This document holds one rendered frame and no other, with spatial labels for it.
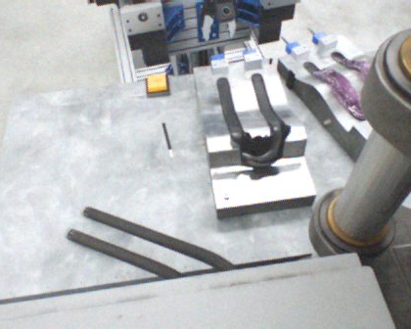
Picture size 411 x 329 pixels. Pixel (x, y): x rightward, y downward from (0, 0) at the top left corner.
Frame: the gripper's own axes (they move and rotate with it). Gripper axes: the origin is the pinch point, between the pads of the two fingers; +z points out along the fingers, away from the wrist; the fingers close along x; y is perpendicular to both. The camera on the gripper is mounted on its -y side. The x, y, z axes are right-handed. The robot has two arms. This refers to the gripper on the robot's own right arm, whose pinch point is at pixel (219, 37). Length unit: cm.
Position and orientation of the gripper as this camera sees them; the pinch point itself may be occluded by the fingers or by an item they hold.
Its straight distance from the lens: 120.3
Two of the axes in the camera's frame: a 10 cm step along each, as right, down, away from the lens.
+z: 0.5, 5.7, 8.2
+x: -9.9, 1.4, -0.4
